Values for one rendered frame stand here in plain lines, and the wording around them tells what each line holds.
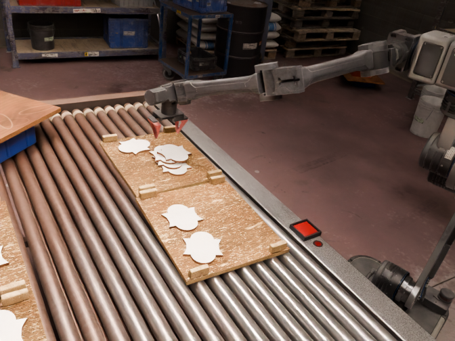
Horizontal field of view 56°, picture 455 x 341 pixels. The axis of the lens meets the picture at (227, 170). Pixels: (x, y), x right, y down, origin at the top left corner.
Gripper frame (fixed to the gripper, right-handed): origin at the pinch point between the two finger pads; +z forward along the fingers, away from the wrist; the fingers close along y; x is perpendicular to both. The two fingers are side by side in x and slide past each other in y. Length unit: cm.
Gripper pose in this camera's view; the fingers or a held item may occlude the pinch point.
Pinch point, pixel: (166, 133)
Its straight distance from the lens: 168.7
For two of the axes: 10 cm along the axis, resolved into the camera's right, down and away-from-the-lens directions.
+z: -1.5, 8.3, 5.3
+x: -6.1, -5.0, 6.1
